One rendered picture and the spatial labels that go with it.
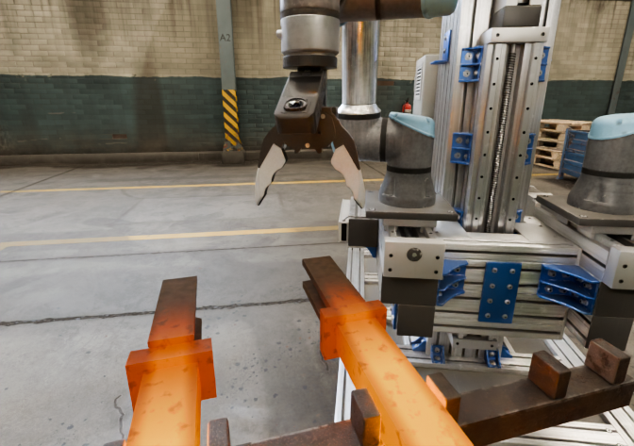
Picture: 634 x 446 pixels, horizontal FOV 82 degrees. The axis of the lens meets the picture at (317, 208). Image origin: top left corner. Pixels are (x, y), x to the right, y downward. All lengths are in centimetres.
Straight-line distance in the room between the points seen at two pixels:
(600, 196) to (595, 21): 857
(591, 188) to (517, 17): 45
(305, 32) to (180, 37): 666
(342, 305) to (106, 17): 728
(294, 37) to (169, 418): 40
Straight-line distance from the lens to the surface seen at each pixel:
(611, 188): 112
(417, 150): 94
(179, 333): 25
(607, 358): 31
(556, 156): 708
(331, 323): 26
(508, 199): 114
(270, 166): 50
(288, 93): 44
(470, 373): 142
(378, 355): 24
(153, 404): 22
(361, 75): 94
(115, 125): 739
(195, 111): 702
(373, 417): 21
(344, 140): 48
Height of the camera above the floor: 108
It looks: 17 degrees down
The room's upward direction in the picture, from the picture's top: straight up
